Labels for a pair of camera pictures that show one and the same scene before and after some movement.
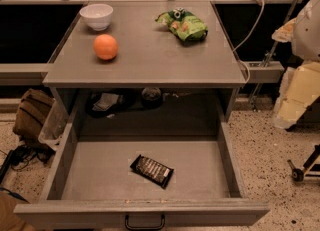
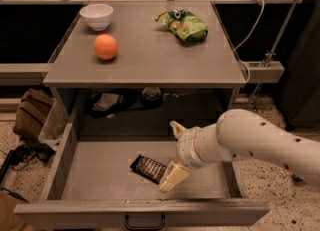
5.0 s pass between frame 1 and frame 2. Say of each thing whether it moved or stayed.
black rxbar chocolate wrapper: stayed
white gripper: moved
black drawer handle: stayed
